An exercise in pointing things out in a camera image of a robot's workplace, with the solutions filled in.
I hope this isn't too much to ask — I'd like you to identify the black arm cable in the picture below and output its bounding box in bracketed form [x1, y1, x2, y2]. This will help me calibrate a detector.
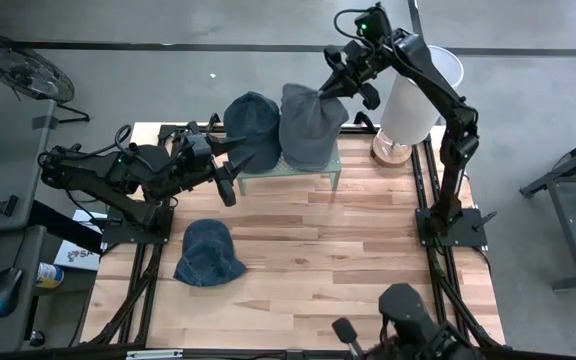
[112, 123, 134, 151]
[332, 7, 369, 44]

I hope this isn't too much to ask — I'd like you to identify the white lamp with wooden base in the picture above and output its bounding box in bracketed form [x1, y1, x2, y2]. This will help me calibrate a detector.
[370, 44, 465, 169]

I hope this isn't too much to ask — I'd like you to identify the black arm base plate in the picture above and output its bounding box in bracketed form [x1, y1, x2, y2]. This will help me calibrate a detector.
[415, 207, 489, 249]
[100, 205, 175, 246]

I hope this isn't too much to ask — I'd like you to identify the black rounded equipment housing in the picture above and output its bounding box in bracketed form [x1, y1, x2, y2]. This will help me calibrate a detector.
[377, 282, 474, 360]

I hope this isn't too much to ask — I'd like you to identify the grey denim baseball cap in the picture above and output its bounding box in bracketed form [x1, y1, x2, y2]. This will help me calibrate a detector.
[278, 83, 350, 173]

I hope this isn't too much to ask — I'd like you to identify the white and yellow can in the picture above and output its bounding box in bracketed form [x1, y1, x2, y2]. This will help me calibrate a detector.
[35, 261, 66, 290]

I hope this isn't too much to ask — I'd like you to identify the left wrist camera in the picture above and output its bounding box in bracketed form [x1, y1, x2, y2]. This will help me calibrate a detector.
[185, 133, 214, 160]

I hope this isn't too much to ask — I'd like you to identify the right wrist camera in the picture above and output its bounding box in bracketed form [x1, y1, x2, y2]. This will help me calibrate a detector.
[353, 3, 392, 42]

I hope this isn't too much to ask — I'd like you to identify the white printed cardboard box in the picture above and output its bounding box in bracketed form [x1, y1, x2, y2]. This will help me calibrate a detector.
[52, 208, 110, 273]

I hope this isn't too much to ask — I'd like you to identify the black computer mouse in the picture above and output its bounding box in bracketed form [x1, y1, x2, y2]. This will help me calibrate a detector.
[0, 266, 25, 319]

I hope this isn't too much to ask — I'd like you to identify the black diagonal frame brace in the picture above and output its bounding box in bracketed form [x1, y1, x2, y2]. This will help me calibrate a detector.
[437, 272, 507, 350]
[86, 249, 162, 347]

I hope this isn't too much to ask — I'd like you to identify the blue denim baseball cap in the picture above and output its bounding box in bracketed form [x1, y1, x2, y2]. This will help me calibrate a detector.
[172, 218, 248, 288]
[222, 91, 283, 175]

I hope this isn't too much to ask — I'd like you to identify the grey desk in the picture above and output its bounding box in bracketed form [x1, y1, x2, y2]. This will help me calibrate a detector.
[0, 97, 58, 354]

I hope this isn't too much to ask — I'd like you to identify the black knob on grey stalk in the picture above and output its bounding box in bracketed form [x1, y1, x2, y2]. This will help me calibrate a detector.
[331, 316, 365, 359]

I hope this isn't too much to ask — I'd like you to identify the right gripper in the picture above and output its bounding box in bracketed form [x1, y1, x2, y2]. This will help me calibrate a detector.
[316, 28, 410, 112]

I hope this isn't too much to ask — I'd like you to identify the black floor fan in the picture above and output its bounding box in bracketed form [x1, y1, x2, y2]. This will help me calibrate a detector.
[0, 31, 92, 125]

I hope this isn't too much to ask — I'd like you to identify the black aluminium frame rail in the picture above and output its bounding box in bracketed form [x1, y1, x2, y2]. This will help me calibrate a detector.
[410, 132, 469, 346]
[157, 122, 445, 137]
[117, 243, 155, 346]
[0, 343, 576, 360]

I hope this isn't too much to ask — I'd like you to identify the small black desk object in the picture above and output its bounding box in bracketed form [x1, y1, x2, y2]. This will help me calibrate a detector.
[0, 193, 20, 218]

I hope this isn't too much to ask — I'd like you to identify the pale green perforated metal shelf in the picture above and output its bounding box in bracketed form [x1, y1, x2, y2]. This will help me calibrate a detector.
[236, 141, 344, 197]

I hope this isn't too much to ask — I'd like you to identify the grey metal table frame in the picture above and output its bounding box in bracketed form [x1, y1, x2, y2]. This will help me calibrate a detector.
[518, 127, 576, 292]

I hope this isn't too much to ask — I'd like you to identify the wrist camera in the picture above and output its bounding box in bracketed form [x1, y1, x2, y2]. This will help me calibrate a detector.
[353, 3, 392, 42]
[185, 133, 214, 160]

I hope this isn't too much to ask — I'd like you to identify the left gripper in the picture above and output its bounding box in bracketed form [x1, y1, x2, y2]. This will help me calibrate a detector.
[170, 132, 257, 208]

